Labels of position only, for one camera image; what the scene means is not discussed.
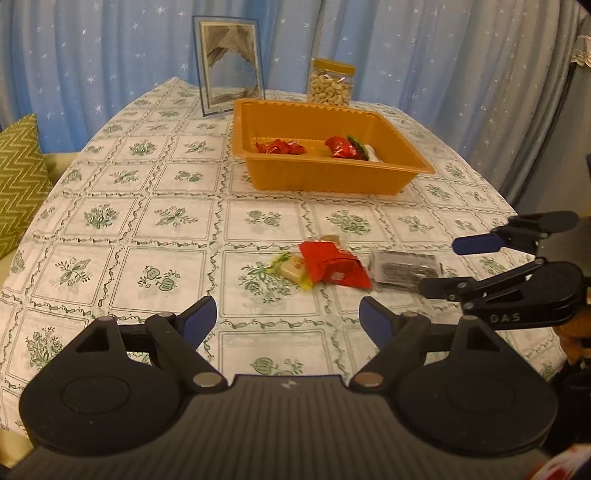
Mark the silver green snack wrapper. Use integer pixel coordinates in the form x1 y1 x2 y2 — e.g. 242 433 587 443
346 135 382 163

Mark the red cartoon snack packet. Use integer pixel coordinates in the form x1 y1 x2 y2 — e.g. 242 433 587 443
325 135 369 161

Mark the dark red candy packet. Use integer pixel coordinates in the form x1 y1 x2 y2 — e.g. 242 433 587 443
256 138 307 155

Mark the person's hand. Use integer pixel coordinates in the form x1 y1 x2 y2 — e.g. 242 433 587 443
553 305 591 365

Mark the beige pastry clear wrapper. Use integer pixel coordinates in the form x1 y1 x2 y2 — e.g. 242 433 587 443
267 252 314 291

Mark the green floral tablecloth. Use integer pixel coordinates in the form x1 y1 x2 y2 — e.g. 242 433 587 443
0 76 569 444

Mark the blue star curtain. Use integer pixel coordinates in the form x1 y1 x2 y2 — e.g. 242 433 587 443
1 1 582 202

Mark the green zigzag cushion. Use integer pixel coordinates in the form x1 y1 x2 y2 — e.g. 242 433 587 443
0 114 53 258

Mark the orange plastic tray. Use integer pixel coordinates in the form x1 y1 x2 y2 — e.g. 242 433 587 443
232 99 435 196

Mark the cashew jar gold lid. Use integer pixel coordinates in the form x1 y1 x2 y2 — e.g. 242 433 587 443
307 58 356 107

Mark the blue framed sand picture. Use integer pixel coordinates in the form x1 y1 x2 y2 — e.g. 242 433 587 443
192 15 266 117

